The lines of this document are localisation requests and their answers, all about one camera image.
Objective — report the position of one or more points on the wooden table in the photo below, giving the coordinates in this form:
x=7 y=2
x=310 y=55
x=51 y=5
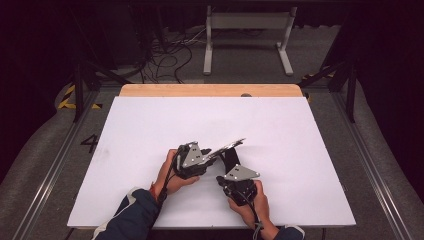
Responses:
x=206 y=90

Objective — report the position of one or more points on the person's left hand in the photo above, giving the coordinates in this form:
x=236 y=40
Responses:
x=166 y=180

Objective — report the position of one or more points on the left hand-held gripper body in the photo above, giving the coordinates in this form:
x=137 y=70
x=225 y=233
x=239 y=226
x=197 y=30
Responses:
x=191 y=160

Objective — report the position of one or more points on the silver foil plate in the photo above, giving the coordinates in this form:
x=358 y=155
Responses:
x=227 y=146

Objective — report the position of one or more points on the white metal frame stand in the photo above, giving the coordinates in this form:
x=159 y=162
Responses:
x=248 y=20

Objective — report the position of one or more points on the person's right hand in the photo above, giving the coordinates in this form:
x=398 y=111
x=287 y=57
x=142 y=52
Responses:
x=258 y=210

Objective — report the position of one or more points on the black metal stand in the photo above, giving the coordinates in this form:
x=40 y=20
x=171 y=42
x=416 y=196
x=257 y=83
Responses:
x=350 y=90
x=80 y=90

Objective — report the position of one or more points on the white board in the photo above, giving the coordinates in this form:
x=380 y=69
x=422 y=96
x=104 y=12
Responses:
x=273 y=133

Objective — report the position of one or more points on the yellow black floor tape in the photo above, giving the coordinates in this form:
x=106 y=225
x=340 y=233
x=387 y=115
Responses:
x=320 y=73
x=68 y=100

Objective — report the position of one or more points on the aluminium floor rail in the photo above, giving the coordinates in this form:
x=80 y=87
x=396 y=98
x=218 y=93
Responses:
x=56 y=166
x=376 y=173

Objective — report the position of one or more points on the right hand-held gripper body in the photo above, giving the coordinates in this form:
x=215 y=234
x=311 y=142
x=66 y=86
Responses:
x=240 y=186

